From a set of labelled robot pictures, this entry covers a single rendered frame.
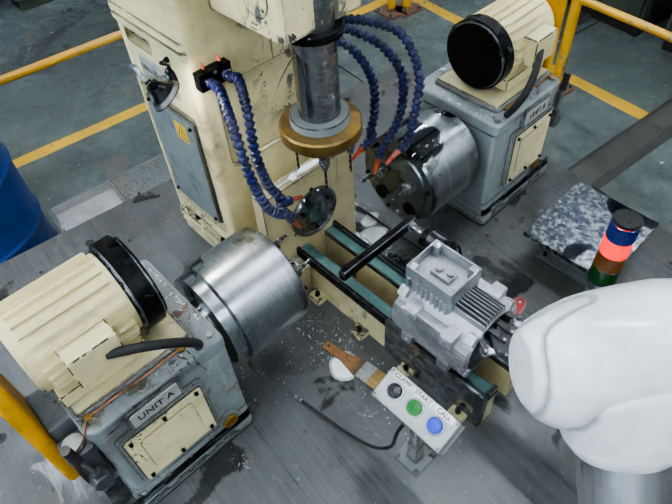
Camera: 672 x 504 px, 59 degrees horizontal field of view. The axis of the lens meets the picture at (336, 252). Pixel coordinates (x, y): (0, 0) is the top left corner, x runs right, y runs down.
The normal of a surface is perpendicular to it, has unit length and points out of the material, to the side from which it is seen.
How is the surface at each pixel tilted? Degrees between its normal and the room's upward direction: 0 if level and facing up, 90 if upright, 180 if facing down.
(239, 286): 28
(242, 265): 13
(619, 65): 0
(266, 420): 0
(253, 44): 90
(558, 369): 40
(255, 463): 0
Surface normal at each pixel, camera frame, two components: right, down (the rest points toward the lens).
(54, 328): 0.41, -0.15
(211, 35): 0.69, 0.52
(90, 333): -0.05, -0.65
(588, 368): -0.29, -0.11
